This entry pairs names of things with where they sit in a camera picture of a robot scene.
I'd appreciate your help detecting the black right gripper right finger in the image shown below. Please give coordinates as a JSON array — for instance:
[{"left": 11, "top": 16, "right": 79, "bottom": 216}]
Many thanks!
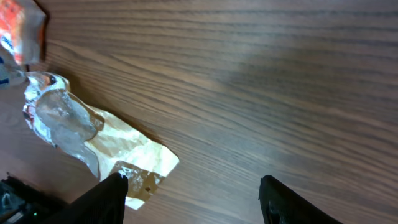
[{"left": 259, "top": 175, "right": 340, "bottom": 224}]

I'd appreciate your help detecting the orange tissue pack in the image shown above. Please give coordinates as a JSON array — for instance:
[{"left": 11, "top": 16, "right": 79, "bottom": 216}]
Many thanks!
[{"left": 1, "top": 0, "right": 47, "bottom": 89}]

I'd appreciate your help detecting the beige brown snack pouch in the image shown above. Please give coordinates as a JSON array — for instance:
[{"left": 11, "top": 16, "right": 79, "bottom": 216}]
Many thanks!
[{"left": 23, "top": 72, "right": 179, "bottom": 210}]

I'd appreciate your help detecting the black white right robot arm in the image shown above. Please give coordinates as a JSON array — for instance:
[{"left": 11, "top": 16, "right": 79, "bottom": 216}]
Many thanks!
[{"left": 1, "top": 174, "right": 337, "bottom": 224}]

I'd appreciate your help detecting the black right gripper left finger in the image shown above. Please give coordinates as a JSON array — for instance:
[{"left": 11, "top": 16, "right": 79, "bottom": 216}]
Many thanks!
[{"left": 44, "top": 173, "right": 128, "bottom": 224}]

